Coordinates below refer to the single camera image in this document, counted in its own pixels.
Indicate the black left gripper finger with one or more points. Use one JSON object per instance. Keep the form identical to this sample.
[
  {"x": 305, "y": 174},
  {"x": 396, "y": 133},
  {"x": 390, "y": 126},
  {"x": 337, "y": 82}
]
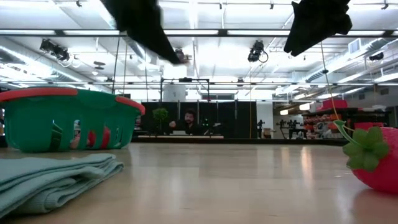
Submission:
[{"x": 155, "y": 43}]

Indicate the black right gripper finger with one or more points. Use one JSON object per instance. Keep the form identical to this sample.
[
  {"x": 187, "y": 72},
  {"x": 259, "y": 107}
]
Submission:
[{"x": 308, "y": 35}]

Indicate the pinkish red toy fruit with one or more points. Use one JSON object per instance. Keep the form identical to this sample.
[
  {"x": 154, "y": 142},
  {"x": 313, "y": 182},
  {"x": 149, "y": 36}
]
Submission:
[{"x": 91, "y": 138}]

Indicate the green basket with orange rim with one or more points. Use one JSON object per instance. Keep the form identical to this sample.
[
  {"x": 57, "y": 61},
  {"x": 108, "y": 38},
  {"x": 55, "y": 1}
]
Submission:
[{"x": 31, "y": 124}]

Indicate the black ceiling device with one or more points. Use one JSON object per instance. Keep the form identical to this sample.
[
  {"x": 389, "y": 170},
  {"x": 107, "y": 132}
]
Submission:
[{"x": 376, "y": 56}]

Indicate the small green background plant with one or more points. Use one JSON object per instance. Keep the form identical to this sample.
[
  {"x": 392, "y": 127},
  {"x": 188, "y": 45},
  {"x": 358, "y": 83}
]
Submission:
[{"x": 160, "y": 116}]

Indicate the person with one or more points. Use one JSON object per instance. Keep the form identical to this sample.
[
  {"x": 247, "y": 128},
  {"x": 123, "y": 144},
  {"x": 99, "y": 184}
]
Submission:
[{"x": 188, "y": 121}]

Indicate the shelf with red boxes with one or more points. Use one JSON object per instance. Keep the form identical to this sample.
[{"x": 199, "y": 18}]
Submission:
[{"x": 329, "y": 119}]

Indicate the black background robot stand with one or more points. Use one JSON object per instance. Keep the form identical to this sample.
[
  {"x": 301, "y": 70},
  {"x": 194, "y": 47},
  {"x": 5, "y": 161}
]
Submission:
[{"x": 289, "y": 127}]

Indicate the red toy strawberry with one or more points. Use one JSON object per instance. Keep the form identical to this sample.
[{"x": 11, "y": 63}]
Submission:
[{"x": 381, "y": 165}]

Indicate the folded light blue cloth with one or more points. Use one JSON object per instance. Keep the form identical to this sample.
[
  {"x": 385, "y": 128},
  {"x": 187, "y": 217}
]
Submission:
[{"x": 46, "y": 180}]

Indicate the black ceiling camera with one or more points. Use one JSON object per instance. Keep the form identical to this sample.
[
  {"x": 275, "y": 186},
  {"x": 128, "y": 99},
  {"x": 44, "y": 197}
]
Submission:
[{"x": 256, "y": 51}]

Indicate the black overhead frame bar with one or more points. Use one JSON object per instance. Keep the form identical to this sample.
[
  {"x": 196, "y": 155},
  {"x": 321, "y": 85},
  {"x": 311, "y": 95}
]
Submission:
[{"x": 242, "y": 32}]

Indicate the black partition wall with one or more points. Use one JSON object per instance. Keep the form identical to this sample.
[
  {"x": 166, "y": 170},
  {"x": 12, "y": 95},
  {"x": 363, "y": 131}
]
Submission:
[{"x": 236, "y": 119}]

